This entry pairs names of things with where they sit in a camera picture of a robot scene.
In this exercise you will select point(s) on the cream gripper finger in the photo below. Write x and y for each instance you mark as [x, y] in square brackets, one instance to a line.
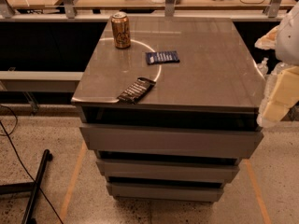
[280, 95]
[267, 41]

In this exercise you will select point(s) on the orange soda can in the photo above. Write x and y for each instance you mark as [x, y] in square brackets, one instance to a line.
[121, 30]

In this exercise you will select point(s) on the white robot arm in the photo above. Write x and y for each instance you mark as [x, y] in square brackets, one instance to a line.
[287, 45]

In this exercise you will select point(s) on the black chocolate rxbar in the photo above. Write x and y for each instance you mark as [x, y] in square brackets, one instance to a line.
[136, 91]

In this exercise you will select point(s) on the clear sanitizer bottle left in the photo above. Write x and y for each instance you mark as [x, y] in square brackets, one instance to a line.
[262, 67]

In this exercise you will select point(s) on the blue snack bar wrapper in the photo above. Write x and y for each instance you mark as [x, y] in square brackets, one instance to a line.
[160, 57]

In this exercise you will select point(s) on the grey drawer cabinet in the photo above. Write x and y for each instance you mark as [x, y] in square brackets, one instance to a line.
[185, 139]

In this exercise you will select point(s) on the black stand leg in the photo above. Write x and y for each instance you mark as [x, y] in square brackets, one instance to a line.
[32, 187]

